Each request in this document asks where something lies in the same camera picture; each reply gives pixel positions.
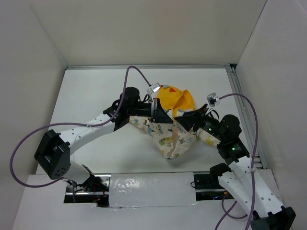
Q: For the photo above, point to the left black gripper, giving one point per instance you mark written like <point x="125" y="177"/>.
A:
<point x="161" y="116"/>

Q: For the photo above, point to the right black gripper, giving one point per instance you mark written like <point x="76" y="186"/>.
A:
<point x="188" y="118"/>

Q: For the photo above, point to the dinosaur print yellow-lined jacket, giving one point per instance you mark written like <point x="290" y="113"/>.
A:
<point x="172" y="139"/>

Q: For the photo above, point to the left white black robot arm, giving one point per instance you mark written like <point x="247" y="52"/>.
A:
<point x="55" y="149"/>

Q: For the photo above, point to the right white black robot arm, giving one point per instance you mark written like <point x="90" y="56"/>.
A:
<point x="237" y="175"/>

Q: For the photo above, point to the white tape sheet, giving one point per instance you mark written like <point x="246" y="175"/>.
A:
<point x="152" y="190"/>

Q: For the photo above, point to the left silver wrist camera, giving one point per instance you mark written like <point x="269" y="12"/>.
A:
<point x="153" y="88"/>

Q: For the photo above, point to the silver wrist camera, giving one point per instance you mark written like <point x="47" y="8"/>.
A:
<point x="153" y="88"/>
<point x="213" y="101"/>

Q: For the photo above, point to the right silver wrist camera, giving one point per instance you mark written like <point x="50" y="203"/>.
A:
<point x="213" y="101"/>

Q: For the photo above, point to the aluminium frame rail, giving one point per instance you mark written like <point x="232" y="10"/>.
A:
<point x="87" y="91"/>

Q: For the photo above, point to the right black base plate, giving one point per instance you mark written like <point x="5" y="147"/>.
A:
<point x="205" y="188"/>

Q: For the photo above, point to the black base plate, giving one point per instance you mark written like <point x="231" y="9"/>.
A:
<point x="205" y="188"/>
<point x="96" y="193"/>

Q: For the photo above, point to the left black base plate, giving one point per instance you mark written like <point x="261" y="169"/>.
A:
<point x="96" y="193"/>

